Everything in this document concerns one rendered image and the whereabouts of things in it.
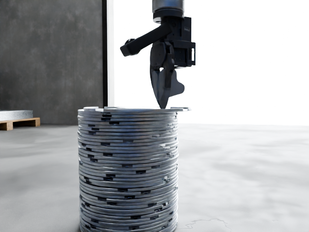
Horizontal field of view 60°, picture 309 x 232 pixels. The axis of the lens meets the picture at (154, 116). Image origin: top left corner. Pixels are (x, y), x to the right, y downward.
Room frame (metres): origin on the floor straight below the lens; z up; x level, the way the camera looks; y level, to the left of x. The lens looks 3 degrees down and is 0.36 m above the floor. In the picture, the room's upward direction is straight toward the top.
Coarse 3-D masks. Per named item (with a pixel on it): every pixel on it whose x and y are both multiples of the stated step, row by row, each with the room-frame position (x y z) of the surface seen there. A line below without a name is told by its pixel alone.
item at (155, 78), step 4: (152, 72) 0.63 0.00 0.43; (156, 72) 0.61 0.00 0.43; (152, 76) 0.63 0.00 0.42; (156, 76) 0.61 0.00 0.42; (152, 80) 0.63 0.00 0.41; (156, 80) 0.61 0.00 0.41; (156, 84) 0.61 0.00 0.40; (156, 88) 0.61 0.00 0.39; (156, 92) 0.61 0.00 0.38; (156, 96) 0.61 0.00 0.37; (156, 100) 0.61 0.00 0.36; (160, 108) 0.61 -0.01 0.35
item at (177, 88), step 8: (160, 72) 0.59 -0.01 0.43; (176, 72) 0.60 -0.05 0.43; (160, 80) 0.59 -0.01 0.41; (176, 80) 0.60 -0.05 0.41; (160, 88) 0.59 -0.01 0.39; (168, 88) 0.58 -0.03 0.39; (176, 88) 0.60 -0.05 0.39; (184, 88) 0.61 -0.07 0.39; (160, 96) 0.59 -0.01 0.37; (168, 96) 0.59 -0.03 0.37; (160, 104) 0.60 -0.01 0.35
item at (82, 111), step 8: (80, 112) 0.71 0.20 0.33; (88, 112) 0.68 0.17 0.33; (96, 112) 0.66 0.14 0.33; (104, 112) 0.73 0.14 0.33; (112, 112) 0.65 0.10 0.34; (120, 112) 0.65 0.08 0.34; (152, 112) 0.67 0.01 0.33; (160, 112) 0.68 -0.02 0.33; (168, 112) 0.70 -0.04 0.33; (176, 112) 0.75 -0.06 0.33
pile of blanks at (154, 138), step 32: (96, 128) 0.72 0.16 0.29; (128, 128) 0.65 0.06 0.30; (160, 128) 0.68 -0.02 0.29; (96, 160) 0.68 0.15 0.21; (128, 160) 0.65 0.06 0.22; (160, 160) 0.68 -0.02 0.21; (96, 192) 0.67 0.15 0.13; (128, 192) 0.65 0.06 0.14; (160, 192) 0.68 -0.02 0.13; (96, 224) 0.67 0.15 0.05; (128, 224) 0.65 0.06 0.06; (160, 224) 0.68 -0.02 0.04
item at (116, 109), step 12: (84, 108) 0.67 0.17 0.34; (96, 108) 0.79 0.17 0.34; (108, 108) 0.83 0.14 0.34; (120, 108) 0.69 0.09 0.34; (132, 108) 0.67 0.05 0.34; (144, 108) 0.67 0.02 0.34; (156, 108) 0.69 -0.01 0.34; (168, 108) 0.84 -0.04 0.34; (180, 108) 0.63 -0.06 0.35; (192, 108) 0.70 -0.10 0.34
